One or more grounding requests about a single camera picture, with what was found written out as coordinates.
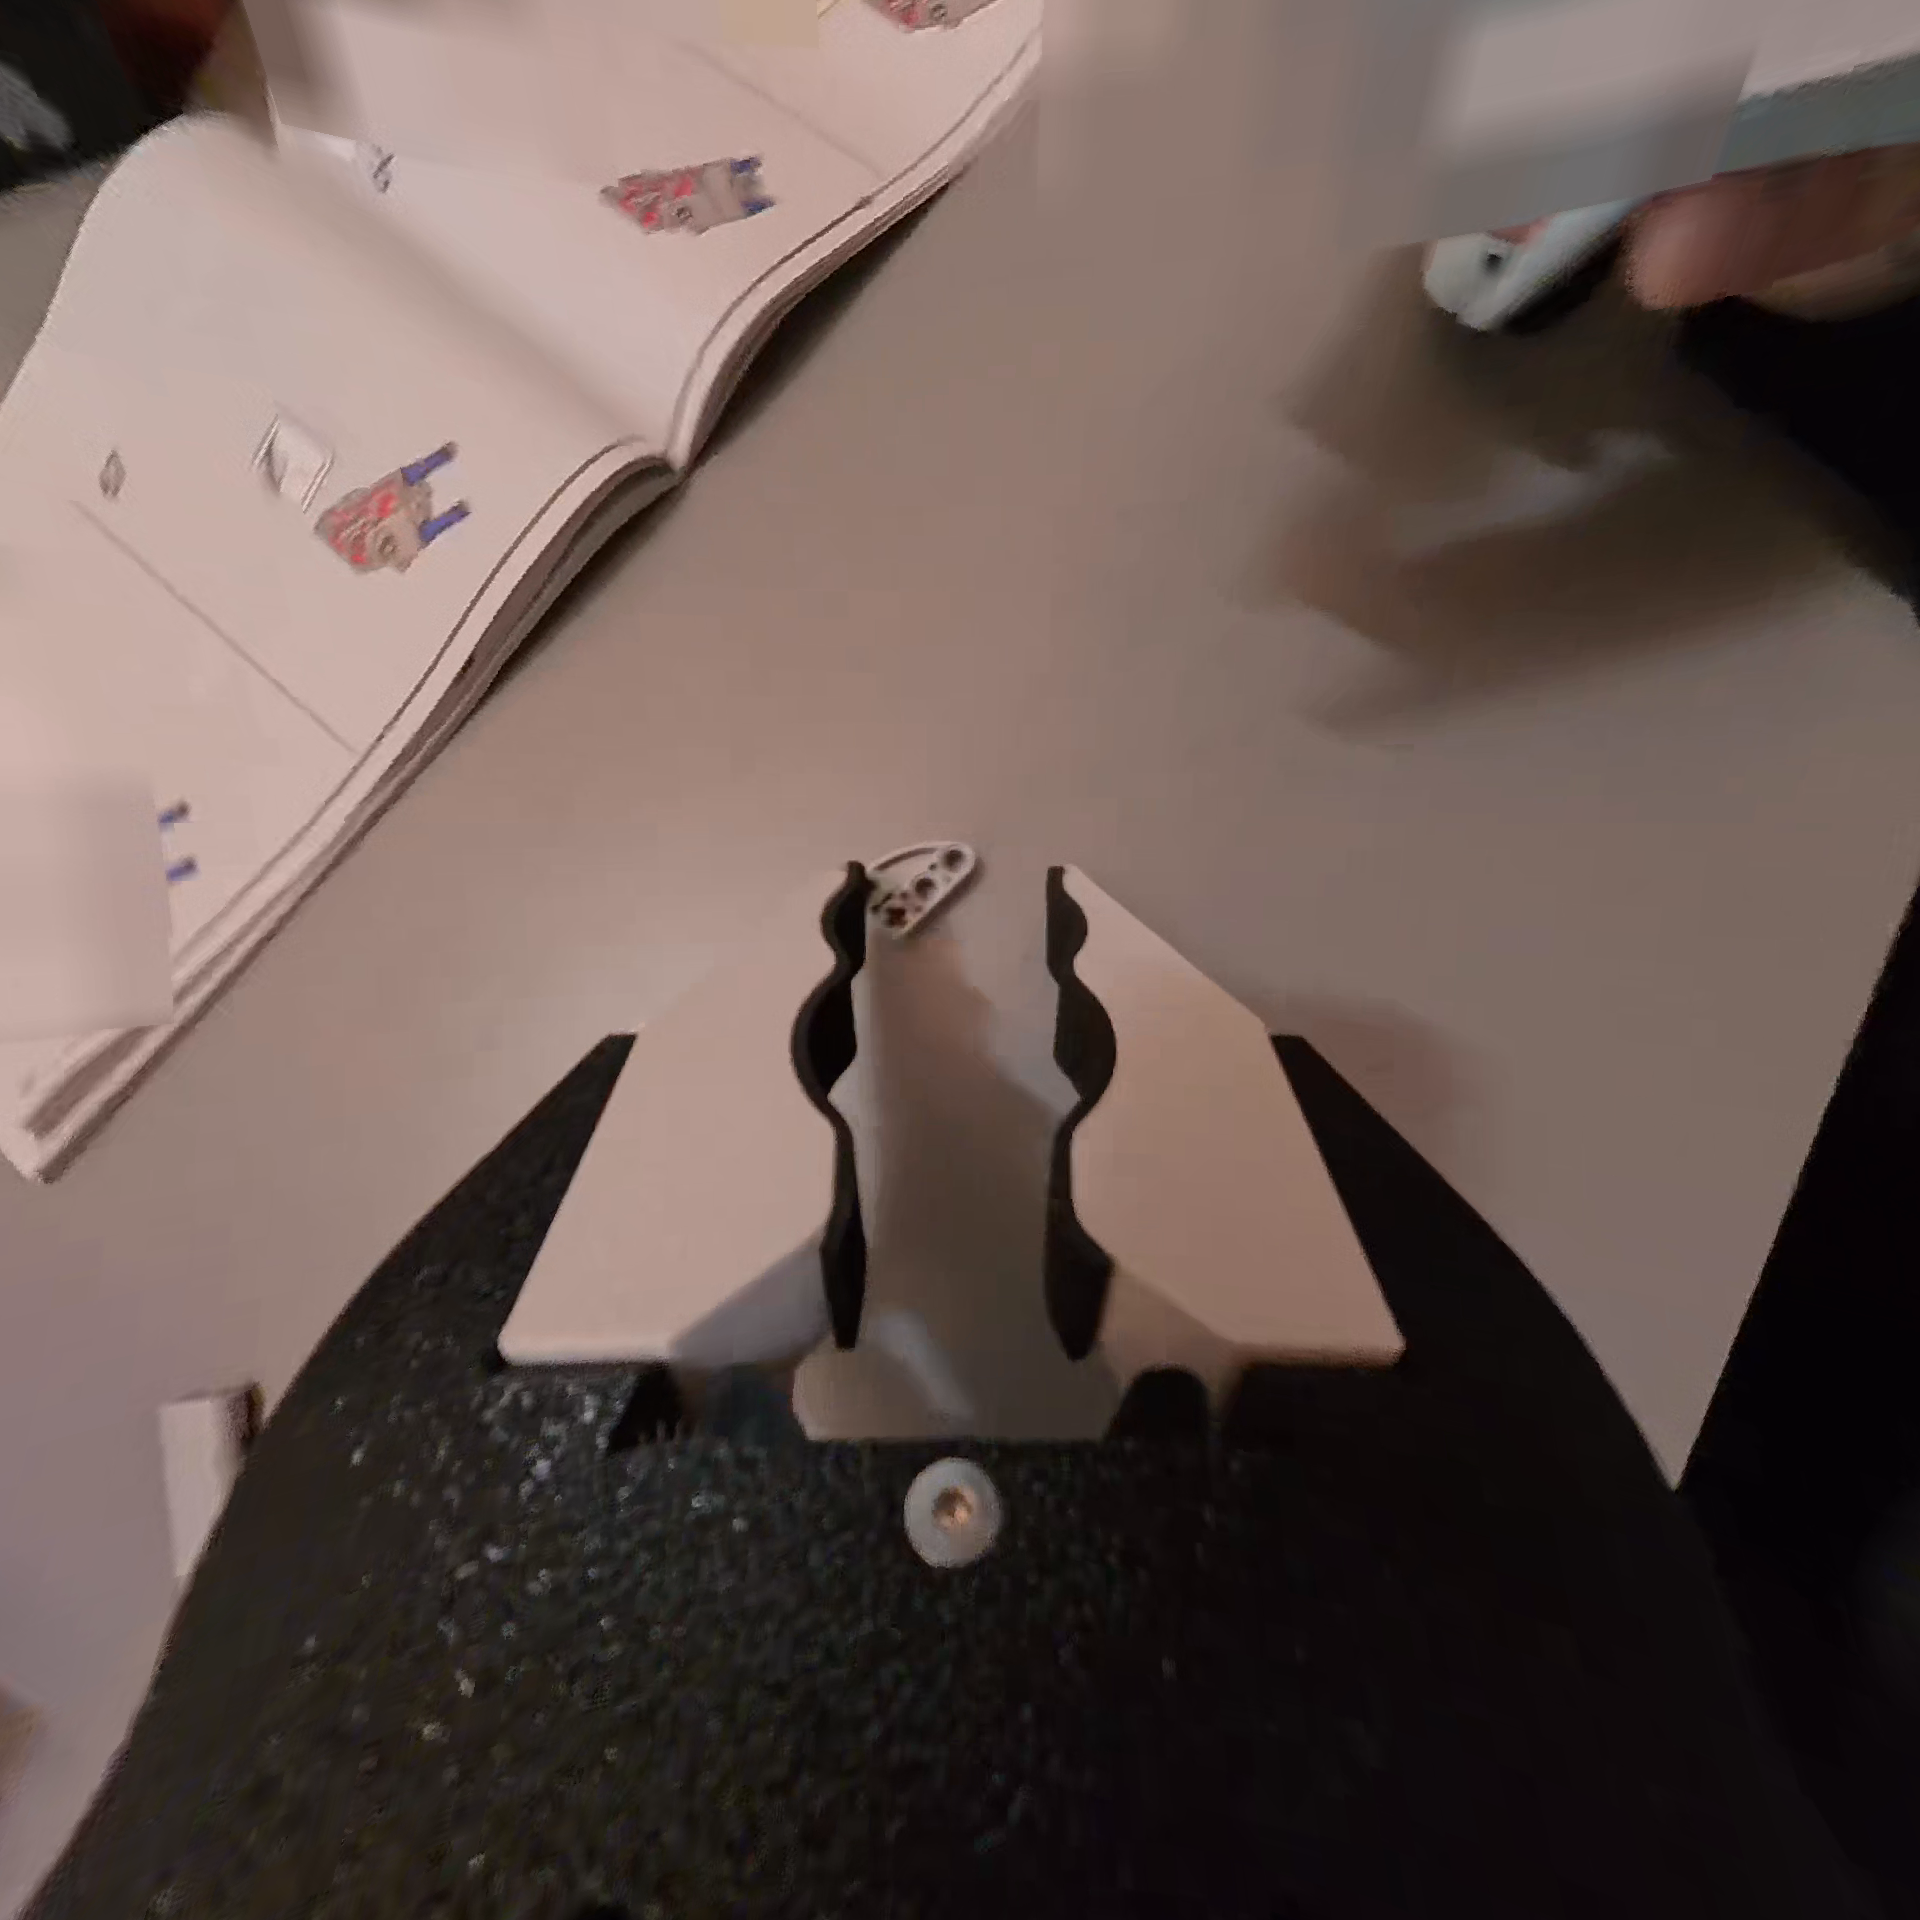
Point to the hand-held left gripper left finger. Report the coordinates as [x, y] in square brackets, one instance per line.
[690, 1172]

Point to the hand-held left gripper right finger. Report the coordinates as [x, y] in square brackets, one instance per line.
[1214, 1185]

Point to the small grey brick piece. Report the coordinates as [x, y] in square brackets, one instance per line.
[927, 888]

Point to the person's right hand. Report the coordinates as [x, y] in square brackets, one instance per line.
[1770, 241]

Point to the small white paper piece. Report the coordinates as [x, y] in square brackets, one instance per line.
[206, 1478]

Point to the open white instruction booklet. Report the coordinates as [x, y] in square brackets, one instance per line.
[452, 376]

